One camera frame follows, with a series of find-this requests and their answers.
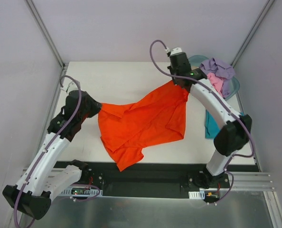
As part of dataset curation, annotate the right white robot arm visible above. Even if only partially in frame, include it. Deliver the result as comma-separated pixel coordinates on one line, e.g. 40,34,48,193
167,48,252,188

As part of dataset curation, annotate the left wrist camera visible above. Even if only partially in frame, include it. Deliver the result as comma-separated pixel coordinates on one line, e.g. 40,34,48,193
65,81,78,94

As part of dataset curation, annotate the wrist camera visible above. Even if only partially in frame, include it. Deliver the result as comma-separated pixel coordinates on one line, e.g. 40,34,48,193
165,47,182,57
65,81,78,94

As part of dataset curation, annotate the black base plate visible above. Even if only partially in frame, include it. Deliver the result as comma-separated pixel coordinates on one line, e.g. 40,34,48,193
69,161,232,197

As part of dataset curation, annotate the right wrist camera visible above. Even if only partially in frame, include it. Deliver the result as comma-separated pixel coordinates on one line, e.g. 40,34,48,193
165,47,182,57

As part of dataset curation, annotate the aluminium frame post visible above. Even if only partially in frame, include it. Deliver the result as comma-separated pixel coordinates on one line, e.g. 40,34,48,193
24,0,67,69
231,0,276,67

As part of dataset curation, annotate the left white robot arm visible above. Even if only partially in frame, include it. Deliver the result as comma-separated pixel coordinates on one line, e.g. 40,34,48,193
2,90,102,220

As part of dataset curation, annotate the purple t shirt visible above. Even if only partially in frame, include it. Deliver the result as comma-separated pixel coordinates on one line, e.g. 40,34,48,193
199,58,235,98

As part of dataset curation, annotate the right aluminium frame post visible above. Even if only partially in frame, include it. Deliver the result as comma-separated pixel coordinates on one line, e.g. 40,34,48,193
231,0,276,67

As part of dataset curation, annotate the pink t shirt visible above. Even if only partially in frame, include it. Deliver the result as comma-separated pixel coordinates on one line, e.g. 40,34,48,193
207,72,224,97

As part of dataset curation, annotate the teal plastic basket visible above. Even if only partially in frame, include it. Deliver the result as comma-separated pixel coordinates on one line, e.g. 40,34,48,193
188,55,240,100

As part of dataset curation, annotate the left aluminium frame post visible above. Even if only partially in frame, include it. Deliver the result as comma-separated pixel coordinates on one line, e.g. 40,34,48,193
24,0,67,69

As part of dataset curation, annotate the teal folded t shirt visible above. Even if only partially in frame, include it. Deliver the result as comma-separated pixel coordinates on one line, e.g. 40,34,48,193
204,111,245,140

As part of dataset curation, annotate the orange t shirt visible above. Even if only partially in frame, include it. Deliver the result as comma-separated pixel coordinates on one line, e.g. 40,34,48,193
98,81,189,171

